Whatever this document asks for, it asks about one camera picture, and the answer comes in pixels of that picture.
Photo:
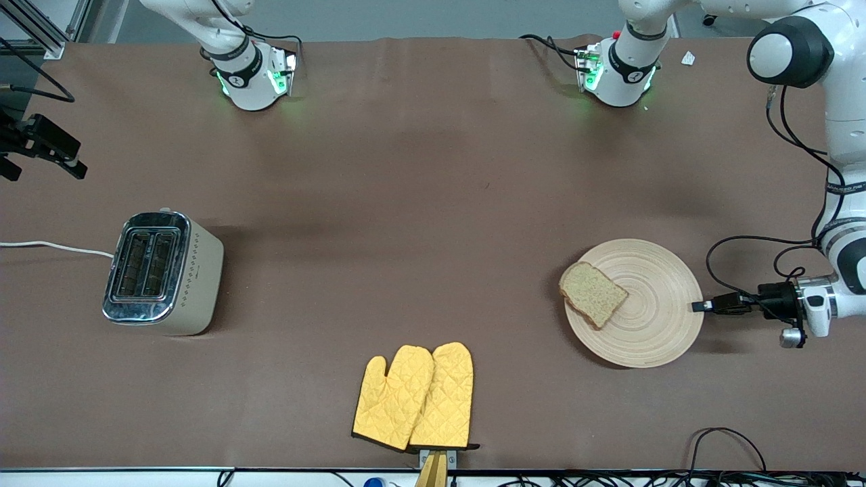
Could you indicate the yellow quilted oven mitt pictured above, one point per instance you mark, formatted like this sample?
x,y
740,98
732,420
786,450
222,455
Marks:
x,y
389,406
450,399

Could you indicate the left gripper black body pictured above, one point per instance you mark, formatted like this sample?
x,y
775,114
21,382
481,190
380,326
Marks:
x,y
773,298

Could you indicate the black caster wheel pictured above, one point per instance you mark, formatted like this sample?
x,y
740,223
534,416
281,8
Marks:
x,y
710,20

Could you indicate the white paper scrap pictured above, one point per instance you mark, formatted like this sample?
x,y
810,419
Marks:
x,y
689,58

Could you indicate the chrome beige two-slot toaster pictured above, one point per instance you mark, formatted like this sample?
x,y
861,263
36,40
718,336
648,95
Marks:
x,y
196,284

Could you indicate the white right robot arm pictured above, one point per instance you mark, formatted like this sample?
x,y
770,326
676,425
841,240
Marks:
x,y
250,88

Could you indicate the aluminium frame profile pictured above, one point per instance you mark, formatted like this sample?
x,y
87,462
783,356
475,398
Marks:
x,y
53,49

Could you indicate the brown bread slice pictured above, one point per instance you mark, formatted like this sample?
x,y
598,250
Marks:
x,y
592,292

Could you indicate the grey metal bracket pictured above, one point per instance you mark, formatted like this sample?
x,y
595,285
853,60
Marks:
x,y
452,460

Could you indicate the brown table mat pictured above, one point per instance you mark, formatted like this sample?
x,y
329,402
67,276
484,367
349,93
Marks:
x,y
433,169

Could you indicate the round wooden plate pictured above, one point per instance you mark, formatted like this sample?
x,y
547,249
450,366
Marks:
x,y
649,318

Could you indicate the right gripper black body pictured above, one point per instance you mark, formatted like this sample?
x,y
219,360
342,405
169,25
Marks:
x,y
12,141

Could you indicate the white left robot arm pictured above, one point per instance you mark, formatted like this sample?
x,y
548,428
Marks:
x,y
846,67

